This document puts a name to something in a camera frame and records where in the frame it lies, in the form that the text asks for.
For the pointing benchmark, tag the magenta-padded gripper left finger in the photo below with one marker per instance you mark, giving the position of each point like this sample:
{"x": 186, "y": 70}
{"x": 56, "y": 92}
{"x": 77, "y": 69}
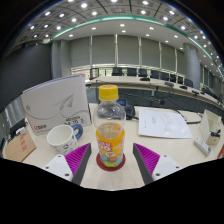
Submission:
{"x": 75, "y": 160}

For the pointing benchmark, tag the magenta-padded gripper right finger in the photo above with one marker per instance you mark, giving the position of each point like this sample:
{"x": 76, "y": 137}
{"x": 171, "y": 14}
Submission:
{"x": 150, "y": 160}

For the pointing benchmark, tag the yellow-capped orange-label drink bottle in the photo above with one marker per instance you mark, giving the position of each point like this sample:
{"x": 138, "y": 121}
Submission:
{"x": 110, "y": 146}

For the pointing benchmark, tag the white printed paper sheet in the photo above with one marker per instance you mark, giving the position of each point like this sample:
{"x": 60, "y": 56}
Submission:
{"x": 163, "y": 123}

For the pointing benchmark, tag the white remote control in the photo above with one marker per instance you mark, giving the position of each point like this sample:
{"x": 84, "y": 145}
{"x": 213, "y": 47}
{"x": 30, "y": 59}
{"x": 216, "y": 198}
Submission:
{"x": 202, "y": 146}

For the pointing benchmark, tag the black desk phone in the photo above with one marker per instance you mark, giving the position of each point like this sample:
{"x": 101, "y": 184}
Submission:
{"x": 128, "y": 110}

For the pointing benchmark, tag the brown paper envelope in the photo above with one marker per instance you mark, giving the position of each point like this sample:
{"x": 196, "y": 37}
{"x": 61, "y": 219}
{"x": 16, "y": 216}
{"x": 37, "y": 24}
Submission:
{"x": 18, "y": 148}

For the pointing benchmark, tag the white paper carton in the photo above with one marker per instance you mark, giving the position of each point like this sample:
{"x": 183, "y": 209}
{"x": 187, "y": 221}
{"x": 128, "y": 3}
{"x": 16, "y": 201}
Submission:
{"x": 53, "y": 103}

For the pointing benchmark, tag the open white cardboard box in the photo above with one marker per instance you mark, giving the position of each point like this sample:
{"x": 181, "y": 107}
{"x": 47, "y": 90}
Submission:
{"x": 208, "y": 121}

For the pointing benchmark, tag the black stapler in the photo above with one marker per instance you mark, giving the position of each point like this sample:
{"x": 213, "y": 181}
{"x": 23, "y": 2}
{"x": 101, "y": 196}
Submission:
{"x": 215, "y": 134}

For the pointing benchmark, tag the long curved conference desk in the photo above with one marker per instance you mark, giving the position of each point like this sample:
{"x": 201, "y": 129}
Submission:
{"x": 133, "y": 81}

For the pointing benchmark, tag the row of black office chairs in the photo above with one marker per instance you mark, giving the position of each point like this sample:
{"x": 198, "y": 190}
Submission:
{"x": 143, "y": 72}

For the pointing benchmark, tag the group of ceiling lights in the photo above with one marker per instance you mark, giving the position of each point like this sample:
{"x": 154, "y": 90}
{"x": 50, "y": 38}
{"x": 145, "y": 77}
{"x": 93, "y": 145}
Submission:
{"x": 84, "y": 5}

